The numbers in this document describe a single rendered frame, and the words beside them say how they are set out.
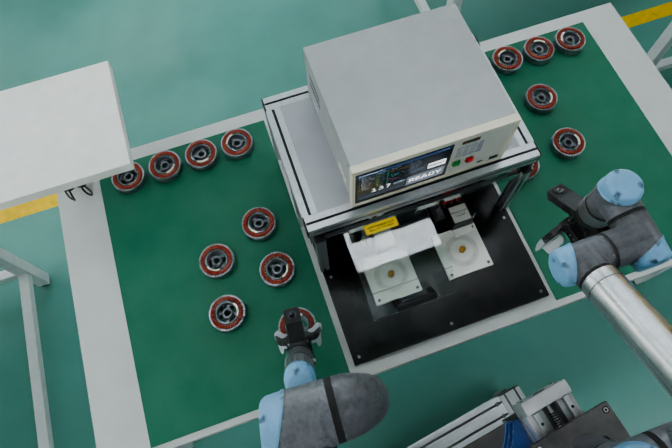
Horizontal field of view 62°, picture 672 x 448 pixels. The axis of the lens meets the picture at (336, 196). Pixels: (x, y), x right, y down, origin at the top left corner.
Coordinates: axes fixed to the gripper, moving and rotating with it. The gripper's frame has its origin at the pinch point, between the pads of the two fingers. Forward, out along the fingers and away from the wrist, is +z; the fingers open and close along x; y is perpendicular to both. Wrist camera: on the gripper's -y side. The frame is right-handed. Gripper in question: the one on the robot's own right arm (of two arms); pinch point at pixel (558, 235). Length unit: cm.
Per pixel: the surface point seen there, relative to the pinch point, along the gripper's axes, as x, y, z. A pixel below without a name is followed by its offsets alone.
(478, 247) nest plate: -6.0, -13.4, 36.9
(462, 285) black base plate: -16.8, -5.5, 38.1
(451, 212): -12.1, -23.9, 23.0
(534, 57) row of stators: 52, -66, 36
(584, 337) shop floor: 40, 28, 115
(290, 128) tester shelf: -46, -62, 3
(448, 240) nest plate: -13.2, -19.9, 36.9
